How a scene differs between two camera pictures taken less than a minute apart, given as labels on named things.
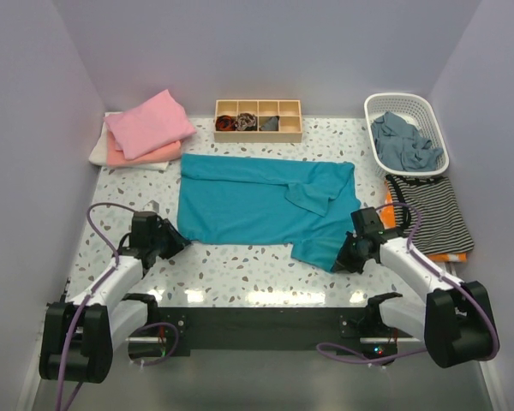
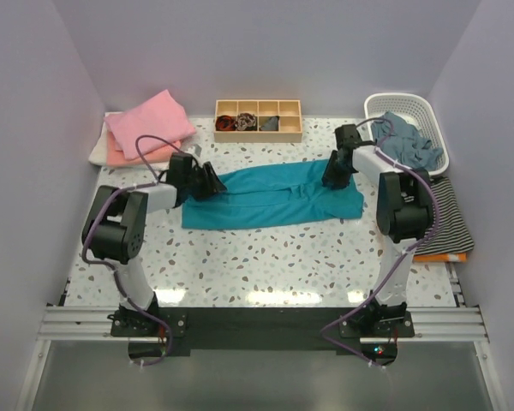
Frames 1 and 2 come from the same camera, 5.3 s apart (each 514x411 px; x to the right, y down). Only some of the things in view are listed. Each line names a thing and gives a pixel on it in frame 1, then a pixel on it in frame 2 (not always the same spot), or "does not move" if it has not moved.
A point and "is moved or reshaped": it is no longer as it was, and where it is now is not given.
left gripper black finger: (176, 244) → (216, 183)
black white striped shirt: (442, 227) does not move
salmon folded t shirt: (115, 157) does not move
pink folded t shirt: (150, 126) does not move
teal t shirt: (233, 200) is moved or reshaped
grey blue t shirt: (402, 146) does not move
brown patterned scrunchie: (244, 121) does not move
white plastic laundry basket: (417, 110) does not move
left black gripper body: (160, 242) → (199, 184)
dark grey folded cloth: (271, 124) does not move
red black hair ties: (225, 122) does not move
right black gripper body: (352, 247) → (337, 174)
